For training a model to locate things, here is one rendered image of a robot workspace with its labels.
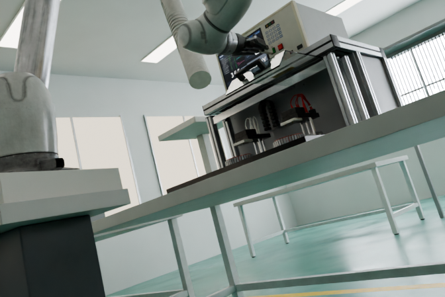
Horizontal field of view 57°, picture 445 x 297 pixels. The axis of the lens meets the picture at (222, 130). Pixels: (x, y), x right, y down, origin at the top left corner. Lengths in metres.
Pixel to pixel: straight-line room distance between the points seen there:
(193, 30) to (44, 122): 0.51
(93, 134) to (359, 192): 5.10
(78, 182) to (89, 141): 5.51
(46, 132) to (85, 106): 5.62
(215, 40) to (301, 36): 0.39
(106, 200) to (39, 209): 0.17
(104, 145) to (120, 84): 1.18
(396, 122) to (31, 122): 0.82
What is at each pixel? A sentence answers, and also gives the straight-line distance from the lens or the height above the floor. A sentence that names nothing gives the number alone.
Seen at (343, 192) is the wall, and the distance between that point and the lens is 8.65.
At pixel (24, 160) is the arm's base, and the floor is 0.85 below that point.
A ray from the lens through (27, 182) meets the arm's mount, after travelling 0.92.
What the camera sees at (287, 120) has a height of 0.88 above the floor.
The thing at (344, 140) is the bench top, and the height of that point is 0.72.
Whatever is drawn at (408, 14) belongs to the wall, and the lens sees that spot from 8.20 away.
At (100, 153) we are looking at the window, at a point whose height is 2.00.
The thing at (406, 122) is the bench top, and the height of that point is 0.71.
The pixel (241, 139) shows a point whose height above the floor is 0.89.
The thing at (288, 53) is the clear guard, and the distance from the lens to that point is 1.34.
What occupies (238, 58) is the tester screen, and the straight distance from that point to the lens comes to 1.74.
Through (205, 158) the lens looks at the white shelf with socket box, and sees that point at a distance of 2.67.
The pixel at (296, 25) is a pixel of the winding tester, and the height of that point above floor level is 1.22.
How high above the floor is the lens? 0.62
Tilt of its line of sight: 12 degrees up
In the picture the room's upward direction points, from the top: 15 degrees counter-clockwise
